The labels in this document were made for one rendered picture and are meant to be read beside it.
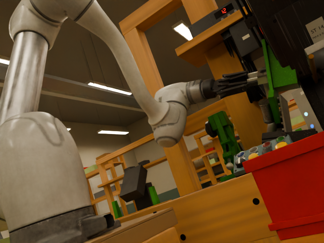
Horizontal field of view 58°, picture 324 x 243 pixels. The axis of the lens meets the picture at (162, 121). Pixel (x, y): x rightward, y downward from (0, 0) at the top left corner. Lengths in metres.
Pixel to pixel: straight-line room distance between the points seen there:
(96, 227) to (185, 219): 0.33
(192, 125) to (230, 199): 0.83
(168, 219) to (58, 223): 0.23
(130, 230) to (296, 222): 0.27
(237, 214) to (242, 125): 0.67
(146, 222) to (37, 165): 0.23
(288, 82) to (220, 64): 0.52
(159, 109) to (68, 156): 0.51
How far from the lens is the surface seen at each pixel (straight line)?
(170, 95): 1.13
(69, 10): 1.02
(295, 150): 0.44
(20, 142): 0.59
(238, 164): 0.76
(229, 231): 0.78
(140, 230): 0.58
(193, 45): 1.38
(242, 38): 1.33
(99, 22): 1.03
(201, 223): 0.80
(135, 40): 1.71
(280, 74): 0.99
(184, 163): 1.47
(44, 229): 0.56
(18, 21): 1.07
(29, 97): 0.89
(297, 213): 0.46
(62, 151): 0.59
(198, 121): 1.53
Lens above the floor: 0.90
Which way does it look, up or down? 14 degrees up
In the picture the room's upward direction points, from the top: 20 degrees counter-clockwise
